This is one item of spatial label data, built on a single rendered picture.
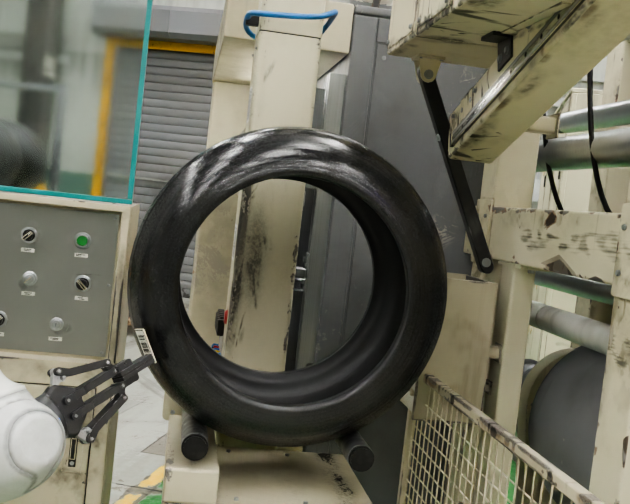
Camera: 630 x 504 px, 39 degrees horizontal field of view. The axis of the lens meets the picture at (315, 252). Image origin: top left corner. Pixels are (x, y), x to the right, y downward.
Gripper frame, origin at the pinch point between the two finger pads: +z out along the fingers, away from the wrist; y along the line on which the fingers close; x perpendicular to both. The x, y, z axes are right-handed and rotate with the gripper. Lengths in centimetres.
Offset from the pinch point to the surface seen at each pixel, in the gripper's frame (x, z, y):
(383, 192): 32, 38, -9
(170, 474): -0.9, -1.5, 18.5
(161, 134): -705, 669, -99
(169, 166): -707, 661, -59
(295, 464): -7.8, 30.2, 35.0
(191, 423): -2.4, 7.6, 14.0
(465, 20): 51, 50, -30
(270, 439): 7.6, 13.7, 21.5
